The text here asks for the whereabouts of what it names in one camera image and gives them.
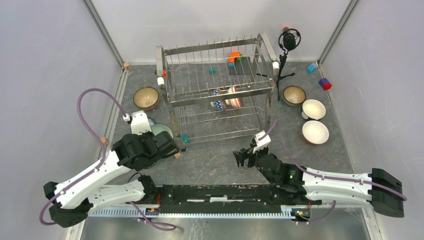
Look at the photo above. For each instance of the light blue block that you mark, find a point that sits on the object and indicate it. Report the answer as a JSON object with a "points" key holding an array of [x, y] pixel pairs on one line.
{"points": [[312, 67]]}

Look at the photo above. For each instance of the grey building baseplate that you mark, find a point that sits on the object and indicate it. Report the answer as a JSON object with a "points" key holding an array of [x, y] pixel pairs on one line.
{"points": [[240, 67]]}

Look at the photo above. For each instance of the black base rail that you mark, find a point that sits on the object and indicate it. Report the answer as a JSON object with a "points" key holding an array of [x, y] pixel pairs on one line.
{"points": [[224, 199]]}

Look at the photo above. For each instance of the white bowl with orange rim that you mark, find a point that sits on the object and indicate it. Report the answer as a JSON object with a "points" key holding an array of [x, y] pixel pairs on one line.
{"points": [[315, 132]]}

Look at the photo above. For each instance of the wooden cube at left edge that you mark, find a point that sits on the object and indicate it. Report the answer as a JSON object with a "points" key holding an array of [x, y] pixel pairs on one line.
{"points": [[104, 141]]}

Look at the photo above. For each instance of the white blue floral bowl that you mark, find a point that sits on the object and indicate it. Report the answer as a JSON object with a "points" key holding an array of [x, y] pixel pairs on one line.
{"points": [[151, 121]]}

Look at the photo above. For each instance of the pink patterned rear bowl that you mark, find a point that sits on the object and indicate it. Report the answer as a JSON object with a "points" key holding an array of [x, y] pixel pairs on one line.
{"points": [[219, 105]]}

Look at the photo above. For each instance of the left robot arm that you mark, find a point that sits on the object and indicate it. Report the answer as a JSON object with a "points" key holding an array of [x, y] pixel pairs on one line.
{"points": [[71, 201]]}

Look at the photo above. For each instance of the celadon green bowl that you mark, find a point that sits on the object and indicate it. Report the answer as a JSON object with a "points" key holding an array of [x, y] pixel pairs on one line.
{"points": [[159, 128]]}

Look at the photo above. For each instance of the black microphone on tripod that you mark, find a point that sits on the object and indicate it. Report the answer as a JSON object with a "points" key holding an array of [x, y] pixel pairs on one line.
{"points": [[288, 40]]}

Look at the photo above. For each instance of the copper bowl with floral motif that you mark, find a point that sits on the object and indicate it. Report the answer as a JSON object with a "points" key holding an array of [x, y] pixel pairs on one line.
{"points": [[146, 98]]}

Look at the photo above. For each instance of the purple and red block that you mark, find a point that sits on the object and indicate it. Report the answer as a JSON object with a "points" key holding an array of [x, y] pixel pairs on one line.
{"points": [[325, 84]]}

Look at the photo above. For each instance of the orange arch block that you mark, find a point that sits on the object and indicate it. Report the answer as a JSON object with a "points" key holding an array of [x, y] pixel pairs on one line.
{"points": [[234, 56]]}

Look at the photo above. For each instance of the small teal block behind rack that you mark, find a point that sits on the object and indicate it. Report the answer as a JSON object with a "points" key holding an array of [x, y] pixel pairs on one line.
{"points": [[212, 70]]}

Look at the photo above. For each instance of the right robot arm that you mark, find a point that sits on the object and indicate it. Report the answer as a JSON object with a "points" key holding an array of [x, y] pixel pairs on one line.
{"points": [[379, 189]]}

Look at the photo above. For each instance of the dark bowl with lattice band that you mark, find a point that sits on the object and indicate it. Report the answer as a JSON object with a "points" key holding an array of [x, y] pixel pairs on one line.
{"points": [[294, 95]]}

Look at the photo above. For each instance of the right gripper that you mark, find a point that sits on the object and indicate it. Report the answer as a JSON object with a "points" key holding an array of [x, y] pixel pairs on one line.
{"points": [[244, 154]]}

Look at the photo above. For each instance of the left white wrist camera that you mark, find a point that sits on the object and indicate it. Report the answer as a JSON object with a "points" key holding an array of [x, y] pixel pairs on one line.
{"points": [[138, 121]]}

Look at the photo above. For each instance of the steel two-tier dish rack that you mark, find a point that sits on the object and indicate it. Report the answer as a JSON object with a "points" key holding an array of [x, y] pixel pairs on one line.
{"points": [[187, 88]]}

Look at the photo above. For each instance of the blue rimmed small bowl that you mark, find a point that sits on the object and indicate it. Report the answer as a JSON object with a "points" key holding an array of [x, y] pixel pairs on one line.
{"points": [[313, 109]]}

